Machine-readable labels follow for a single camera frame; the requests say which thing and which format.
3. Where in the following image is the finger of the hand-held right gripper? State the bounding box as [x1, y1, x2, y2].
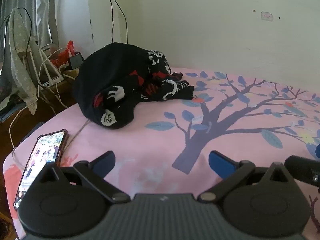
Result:
[284, 155, 320, 193]

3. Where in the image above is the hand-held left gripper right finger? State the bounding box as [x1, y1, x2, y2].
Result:
[197, 151, 294, 203]

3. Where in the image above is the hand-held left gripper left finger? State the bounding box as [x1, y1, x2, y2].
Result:
[37, 151, 131, 204]

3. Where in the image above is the black red white patterned garment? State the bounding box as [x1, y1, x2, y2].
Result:
[72, 42, 195, 130]

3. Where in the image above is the pink tree print bedsheet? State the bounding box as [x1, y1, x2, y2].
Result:
[4, 66, 320, 240]

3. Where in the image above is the smartphone in clear case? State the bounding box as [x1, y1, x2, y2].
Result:
[14, 129, 68, 209]

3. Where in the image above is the white router with antennas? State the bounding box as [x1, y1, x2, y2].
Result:
[22, 40, 66, 88]

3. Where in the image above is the black power adapter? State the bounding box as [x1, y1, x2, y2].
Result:
[69, 52, 85, 70]

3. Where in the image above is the red plastic bag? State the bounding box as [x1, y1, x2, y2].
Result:
[50, 40, 75, 67]

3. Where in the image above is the grey floral hanging cloth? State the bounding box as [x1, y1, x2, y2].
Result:
[5, 7, 40, 115]

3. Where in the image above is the grey white curtain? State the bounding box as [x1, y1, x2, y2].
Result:
[0, 0, 60, 63]

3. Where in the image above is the phone charging cable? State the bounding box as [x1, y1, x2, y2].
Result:
[65, 119, 91, 153]

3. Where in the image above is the white power cable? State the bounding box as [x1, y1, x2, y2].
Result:
[9, 102, 28, 168]

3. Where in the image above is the thin wall cable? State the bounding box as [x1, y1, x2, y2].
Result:
[110, 0, 128, 44]
[104, 0, 115, 43]

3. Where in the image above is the black looped cable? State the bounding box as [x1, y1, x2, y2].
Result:
[0, 7, 33, 63]

